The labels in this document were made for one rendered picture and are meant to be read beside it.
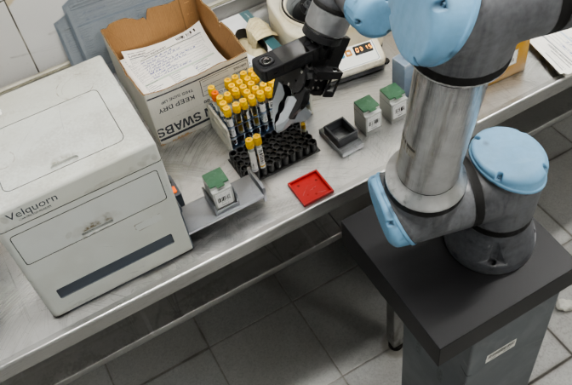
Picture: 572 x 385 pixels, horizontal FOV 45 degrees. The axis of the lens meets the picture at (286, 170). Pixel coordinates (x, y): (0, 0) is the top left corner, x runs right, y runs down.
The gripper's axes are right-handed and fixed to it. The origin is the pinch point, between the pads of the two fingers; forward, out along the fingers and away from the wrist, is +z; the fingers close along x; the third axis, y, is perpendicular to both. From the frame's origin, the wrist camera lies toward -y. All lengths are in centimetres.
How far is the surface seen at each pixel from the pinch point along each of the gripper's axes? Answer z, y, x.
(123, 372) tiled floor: 115, 9, 33
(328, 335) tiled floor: 86, 60, 9
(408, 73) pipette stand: -9.1, 34.5, 5.3
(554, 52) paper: -21, 67, -3
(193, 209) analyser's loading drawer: 20.5, -10.2, 1.7
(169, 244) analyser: 23.5, -17.1, -4.0
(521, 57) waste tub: -19, 58, -2
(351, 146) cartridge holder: 5.5, 21.3, -0.4
